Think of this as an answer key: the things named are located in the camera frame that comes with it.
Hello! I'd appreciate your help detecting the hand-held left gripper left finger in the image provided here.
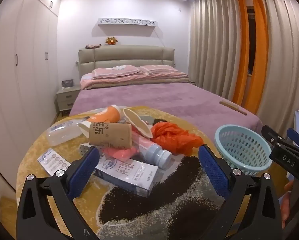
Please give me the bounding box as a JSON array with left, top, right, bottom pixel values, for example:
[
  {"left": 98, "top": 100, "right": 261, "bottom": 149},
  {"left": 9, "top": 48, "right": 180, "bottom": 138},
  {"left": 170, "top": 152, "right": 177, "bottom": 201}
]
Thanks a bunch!
[{"left": 16, "top": 147, "right": 101, "bottom": 240}]

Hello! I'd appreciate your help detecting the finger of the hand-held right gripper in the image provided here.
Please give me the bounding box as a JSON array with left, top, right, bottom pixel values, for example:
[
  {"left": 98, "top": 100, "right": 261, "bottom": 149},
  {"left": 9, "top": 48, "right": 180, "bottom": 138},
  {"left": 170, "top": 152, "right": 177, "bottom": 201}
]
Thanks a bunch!
[
  {"left": 261, "top": 124, "right": 299, "bottom": 155},
  {"left": 286, "top": 127, "right": 299, "bottom": 150}
]

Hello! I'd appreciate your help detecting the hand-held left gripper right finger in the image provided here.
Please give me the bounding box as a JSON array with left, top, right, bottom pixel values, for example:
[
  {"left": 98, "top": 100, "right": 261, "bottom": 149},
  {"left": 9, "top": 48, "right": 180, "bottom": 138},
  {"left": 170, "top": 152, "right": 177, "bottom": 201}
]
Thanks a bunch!
[{"left": 198, "top": 144, "right": 282, "bottom": 240}]

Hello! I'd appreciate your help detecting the light blue plastic basket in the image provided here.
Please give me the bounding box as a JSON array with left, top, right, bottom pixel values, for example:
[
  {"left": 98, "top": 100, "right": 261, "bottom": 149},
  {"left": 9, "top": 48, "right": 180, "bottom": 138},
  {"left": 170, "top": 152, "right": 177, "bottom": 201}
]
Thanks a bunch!
[{"left": 214, "top": 124, "right": 272, "bottom": 174}]

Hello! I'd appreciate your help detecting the orange paper cup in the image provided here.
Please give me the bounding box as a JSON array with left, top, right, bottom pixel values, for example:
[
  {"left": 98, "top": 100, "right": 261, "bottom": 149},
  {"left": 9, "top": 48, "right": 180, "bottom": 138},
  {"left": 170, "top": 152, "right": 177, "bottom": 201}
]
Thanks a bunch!
[{"left": 78, "top": 104, "right": 122, "bottom": 137}]

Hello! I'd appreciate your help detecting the grey dotted packet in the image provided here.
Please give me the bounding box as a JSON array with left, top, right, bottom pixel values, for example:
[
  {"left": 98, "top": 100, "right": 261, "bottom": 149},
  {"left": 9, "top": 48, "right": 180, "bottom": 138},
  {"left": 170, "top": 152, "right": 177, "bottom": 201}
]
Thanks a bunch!
[{"left": 80, "top": 142, "right": 96, "bottom": 157}]

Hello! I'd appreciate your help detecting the pink packet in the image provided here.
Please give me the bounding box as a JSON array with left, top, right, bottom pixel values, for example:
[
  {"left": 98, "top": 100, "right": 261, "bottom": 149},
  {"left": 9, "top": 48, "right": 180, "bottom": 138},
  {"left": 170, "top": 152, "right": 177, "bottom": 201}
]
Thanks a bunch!
[{"left": 101, "top": 144, "right": 140, "bottom": 162}]

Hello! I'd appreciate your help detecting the clear plastic bottle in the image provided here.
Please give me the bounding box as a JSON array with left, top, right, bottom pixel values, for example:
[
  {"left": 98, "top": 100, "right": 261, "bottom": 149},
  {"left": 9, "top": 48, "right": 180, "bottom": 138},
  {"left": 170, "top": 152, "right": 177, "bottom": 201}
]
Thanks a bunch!
[{"left": 47, "top": 120, "right": 84, "bottom": 147}]

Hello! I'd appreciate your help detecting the brown paper cup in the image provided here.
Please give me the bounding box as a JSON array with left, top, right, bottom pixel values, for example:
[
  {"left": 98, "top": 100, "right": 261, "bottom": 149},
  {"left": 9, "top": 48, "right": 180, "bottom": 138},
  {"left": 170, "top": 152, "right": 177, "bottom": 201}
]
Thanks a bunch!
[{"left": 89, "top": 122, "right": 133, "bottom": 148}]

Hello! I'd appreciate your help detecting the white cardboard box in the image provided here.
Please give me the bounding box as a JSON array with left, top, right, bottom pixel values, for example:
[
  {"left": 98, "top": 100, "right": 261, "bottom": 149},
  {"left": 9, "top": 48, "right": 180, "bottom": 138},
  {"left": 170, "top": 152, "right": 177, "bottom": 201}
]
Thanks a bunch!
[{"left": 93, "top": 155, "right": 160, "bottom": 198}]

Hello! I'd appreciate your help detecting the wooden stick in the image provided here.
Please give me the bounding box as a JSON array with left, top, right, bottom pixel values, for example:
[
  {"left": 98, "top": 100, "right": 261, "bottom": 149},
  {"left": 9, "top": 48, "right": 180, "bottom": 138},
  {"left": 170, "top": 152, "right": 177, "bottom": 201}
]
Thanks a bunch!
[{"left": 219, "top": 100, "right": 247, "bottom": 116}]

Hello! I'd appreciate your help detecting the yellow patterned round rug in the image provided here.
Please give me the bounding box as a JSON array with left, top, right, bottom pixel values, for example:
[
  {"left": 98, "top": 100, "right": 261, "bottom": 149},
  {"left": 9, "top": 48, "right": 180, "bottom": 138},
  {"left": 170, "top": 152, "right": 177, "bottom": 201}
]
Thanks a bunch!
[{"left": 16, "top": 104, "right": 290, "bottom": 240}]

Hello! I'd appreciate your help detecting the orange plastic bag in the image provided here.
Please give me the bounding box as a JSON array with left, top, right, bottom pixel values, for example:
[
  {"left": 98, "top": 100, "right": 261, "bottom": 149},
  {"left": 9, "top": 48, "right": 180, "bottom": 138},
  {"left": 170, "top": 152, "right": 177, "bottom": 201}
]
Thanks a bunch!
[{"left": 151, "top": 121, "right": 205, "bottom": 154}]

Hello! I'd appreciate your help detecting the bottle with blue cap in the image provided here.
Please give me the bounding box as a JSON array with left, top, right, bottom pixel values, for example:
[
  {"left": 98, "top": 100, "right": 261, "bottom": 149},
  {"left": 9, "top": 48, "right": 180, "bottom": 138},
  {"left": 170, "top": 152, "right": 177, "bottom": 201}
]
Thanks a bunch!
[{"left": 132, "top": 132, "right": 172, "bottom": 169}]

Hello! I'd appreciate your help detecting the grey nightstand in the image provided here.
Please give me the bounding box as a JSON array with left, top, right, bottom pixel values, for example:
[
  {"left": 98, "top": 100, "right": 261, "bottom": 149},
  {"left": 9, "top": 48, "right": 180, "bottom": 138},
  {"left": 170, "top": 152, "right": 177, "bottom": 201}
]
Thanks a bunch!
[{"left": 56, "top": 85, "right": 81, "bottom": 117}]

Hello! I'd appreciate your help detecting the beige curtain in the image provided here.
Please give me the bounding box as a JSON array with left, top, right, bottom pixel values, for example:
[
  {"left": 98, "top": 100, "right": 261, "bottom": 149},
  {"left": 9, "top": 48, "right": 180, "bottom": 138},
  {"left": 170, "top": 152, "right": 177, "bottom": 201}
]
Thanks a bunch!
[
  {"left": 262, "top": 0, "right": 299, "bottom": 135},
  {"left": 188, "top": 0, "right": 240, "bottom": 100}
]

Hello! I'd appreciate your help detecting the orange curtain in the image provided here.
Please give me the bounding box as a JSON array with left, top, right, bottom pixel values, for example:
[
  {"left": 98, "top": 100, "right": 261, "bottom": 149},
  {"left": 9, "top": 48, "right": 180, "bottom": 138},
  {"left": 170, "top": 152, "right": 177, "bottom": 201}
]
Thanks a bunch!
[
  {"left": 233, "top": 0, "right": 250, "bottom": 105},
  {"left": 244, "top": 0, "right": 268, "bottom": 113}
]

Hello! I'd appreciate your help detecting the dark window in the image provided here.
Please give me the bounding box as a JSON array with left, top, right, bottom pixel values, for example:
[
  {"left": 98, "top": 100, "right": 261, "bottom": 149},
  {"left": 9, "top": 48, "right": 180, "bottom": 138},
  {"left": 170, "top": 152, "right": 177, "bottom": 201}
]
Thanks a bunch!
[{"left": 247, "top": 5, "right": 256, "bottom": 74}]

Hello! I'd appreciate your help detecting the purple bed cover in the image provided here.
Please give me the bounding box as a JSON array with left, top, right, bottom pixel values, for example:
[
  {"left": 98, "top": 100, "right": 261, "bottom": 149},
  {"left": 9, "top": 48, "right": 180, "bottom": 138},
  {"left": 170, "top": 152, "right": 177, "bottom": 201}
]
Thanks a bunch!
[{"left": 70, "top": 82, "right": 263, "bottom": 140}]

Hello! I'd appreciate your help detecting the pink pillow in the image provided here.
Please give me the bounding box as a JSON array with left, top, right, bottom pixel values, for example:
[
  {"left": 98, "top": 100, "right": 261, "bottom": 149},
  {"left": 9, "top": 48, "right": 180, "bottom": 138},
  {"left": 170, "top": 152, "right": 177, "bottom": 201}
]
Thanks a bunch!
[
  {"left": 92, "top": 65, "right": 139, "bottom": 79},
  {"left": 138, "top": 65, "right": 178, "bottom": 75}
]

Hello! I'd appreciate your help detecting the white wardrobe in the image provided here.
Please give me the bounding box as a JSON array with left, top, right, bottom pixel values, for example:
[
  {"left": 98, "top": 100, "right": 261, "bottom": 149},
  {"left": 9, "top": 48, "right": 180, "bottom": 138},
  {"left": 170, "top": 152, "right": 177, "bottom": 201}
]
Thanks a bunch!
[{"left": 0, "top": 0, "right": 62, "bottom": 193}]

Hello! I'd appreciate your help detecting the beige upholstered bed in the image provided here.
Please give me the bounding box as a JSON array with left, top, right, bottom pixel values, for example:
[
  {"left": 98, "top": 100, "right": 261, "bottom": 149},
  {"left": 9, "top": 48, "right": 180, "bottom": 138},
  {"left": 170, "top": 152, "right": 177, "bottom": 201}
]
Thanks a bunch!
[{"left": 70, "top": 45, "right": 263, "bottom": 140}]

